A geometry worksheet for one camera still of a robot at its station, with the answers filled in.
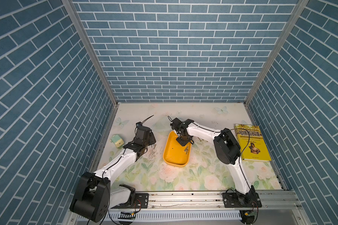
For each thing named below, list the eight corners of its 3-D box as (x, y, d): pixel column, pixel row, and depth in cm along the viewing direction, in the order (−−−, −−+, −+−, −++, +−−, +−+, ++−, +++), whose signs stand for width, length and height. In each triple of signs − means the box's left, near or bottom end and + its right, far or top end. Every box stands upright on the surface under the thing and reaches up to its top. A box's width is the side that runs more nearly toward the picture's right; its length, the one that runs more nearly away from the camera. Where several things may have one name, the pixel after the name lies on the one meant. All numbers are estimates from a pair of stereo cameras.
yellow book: (242, 159, 90) (244, 157, 88) (234, 126, 108) (236, 123, 105) (268, 162, 89) (271, 160, 87) (256, 127, 107) (258, 125, 104)
